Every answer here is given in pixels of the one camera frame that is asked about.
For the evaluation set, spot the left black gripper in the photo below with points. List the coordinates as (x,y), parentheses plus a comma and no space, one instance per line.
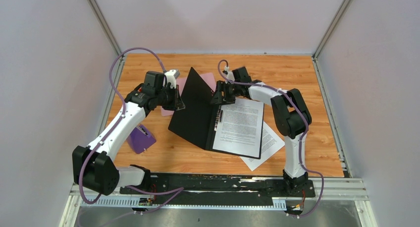
(178,104)

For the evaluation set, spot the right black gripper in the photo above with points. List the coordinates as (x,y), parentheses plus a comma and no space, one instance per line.
(217,97)

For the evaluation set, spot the pink paper sheet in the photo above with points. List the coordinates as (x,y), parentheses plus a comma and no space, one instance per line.
(207,77)

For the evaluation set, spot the red folder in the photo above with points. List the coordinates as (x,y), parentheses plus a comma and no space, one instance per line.
(197,122)

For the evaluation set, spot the printed paper sheet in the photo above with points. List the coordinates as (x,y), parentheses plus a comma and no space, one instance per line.
(239,129)
(271,144)

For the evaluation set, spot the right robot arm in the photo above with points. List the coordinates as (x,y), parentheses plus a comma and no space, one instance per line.
(291,115)

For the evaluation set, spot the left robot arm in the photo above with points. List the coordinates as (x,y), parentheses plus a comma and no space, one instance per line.
(93,165)

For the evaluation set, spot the purple box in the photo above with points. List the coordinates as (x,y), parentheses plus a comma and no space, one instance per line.
(140,139)

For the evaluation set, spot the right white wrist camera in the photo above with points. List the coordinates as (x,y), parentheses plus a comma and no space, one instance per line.
(228,73)

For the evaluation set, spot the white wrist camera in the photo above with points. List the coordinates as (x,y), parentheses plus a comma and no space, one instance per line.
(228,73)
(171,76)

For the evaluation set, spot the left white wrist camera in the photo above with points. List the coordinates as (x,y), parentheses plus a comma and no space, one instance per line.
(171,76)

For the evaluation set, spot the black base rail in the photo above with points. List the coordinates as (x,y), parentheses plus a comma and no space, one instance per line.
(234,192)

